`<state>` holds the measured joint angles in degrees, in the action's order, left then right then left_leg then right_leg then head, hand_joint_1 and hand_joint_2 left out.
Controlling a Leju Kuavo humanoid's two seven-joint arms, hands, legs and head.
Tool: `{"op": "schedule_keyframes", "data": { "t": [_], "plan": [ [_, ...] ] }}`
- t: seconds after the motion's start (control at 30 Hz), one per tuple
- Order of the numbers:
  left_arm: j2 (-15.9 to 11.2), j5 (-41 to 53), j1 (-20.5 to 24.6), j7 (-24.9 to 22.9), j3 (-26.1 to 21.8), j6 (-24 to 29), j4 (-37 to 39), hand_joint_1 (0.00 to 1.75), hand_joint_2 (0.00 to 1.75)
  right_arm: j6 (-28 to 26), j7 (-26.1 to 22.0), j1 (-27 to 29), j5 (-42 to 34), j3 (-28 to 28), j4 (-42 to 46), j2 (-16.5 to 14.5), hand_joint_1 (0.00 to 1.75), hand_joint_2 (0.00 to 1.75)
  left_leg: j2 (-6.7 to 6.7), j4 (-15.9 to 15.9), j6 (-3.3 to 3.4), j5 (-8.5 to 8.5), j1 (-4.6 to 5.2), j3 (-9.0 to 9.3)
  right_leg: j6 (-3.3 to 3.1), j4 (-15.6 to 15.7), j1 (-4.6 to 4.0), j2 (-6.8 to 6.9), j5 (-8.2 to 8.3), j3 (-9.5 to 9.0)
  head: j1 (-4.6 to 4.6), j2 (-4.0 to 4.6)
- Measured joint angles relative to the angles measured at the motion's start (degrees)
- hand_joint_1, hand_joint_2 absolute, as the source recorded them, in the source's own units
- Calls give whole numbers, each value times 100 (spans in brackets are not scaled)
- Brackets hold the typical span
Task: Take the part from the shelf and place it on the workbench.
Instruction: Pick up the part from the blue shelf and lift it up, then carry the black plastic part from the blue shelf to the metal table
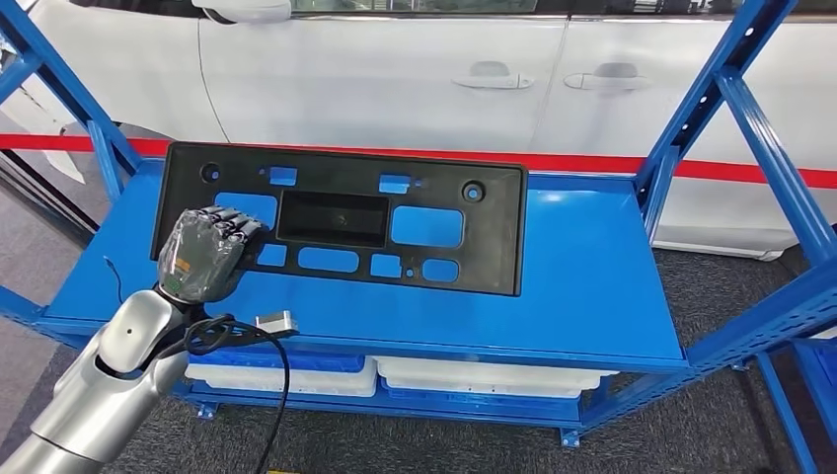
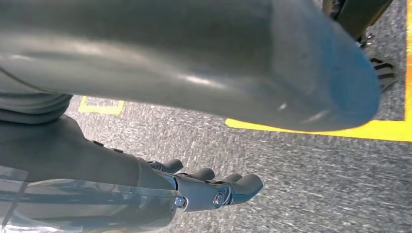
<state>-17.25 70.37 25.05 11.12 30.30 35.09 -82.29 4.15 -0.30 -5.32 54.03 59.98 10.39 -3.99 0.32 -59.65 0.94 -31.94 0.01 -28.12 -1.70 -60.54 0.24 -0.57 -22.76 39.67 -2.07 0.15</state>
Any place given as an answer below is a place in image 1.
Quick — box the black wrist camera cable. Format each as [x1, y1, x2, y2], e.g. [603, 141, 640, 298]
[182, 313, 292, 474]

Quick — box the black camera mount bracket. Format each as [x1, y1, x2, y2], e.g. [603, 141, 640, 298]
[183, 315, 276, 352]

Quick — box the blue metal shelf rack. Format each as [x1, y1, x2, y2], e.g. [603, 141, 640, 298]
[0, 0, 837, 449]
[755, 337, 837, 474]

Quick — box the white car door handle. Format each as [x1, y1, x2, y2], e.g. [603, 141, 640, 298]
[562, 61, 651, 93]
[449, 60, 536, 92]

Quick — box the white plastic bin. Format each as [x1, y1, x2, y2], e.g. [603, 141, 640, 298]
[375, 355, 619, 394]
[185, 357, 379, 399]
[385, 379, 583, 400]

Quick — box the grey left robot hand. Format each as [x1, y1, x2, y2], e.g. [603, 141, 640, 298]
[155, 204, 266, 307]

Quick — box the white car side mirror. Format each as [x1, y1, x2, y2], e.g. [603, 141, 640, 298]
[190, 0, 293, 26]

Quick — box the black plastic plate frame part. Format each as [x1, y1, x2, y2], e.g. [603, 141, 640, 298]
[150, 141, 530, 297]

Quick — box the red barrier belt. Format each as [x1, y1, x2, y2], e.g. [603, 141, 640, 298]
[0, 132, 837, 191]

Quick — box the white car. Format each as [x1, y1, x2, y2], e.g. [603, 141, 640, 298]
[0, 0, 837, 263]

